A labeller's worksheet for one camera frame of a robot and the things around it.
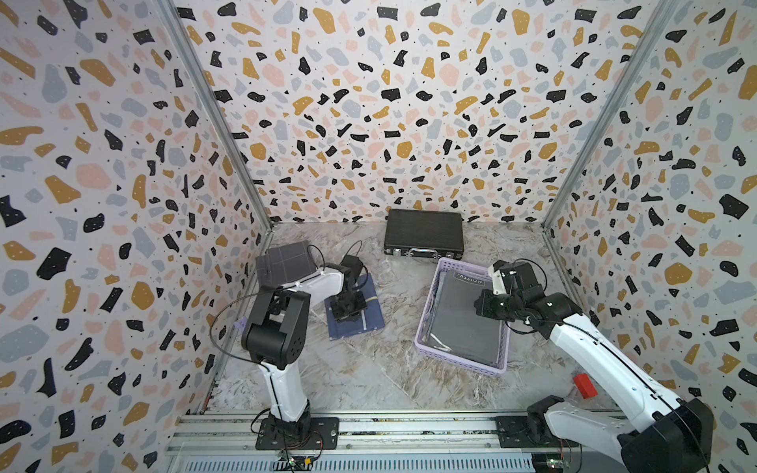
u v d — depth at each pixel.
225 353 0.48
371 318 0.95
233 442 0.73
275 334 0.50
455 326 0.89
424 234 1.13
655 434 0.38
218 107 0.86
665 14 0.71
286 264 1.07
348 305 0.85
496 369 0.79
